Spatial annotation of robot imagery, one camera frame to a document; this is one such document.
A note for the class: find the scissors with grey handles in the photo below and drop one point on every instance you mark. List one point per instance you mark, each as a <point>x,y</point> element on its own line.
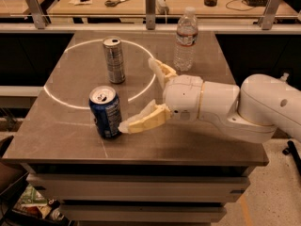
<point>111,3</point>

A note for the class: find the white power strip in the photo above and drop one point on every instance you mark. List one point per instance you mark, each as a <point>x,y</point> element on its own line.
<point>162,7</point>

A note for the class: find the metal bracket post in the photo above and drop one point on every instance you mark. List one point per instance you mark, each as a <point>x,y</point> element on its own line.
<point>266,21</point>
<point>37,14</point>
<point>150,14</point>

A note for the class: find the grey drawer cabinet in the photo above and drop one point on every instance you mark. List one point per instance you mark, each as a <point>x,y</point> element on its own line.
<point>141,194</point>

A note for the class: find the silver slim energy can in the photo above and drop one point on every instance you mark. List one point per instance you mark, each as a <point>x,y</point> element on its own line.
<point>112,48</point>

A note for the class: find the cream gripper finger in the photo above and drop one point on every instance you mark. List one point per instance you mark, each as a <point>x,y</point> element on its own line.
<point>151,116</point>
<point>163,72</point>

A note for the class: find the right metal bracket post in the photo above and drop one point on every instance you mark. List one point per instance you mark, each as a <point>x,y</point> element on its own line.
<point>266,21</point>

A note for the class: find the left metal bracket post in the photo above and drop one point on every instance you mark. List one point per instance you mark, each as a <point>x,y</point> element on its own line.
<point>37,14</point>

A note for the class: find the middle metal bracket post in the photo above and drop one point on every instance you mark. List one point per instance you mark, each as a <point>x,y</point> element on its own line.
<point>150,14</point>

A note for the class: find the clear plastic water bottle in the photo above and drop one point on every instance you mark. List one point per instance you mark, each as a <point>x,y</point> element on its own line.
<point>186,38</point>

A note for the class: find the small clear bottle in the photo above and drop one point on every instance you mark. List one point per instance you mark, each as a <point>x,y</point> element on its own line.
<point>284,77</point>

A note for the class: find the blue pepsi can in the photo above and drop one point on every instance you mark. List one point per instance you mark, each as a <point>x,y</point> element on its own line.
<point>104,104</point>

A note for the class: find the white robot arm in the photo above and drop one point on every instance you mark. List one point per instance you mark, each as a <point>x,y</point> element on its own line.
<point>252,112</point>

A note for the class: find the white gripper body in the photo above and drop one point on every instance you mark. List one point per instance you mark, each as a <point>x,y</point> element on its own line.
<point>183,95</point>

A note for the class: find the green snack bag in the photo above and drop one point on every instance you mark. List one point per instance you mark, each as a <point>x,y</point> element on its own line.
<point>31,197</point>

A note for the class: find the black chair base leg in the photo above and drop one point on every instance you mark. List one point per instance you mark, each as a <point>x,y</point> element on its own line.
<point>291,149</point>

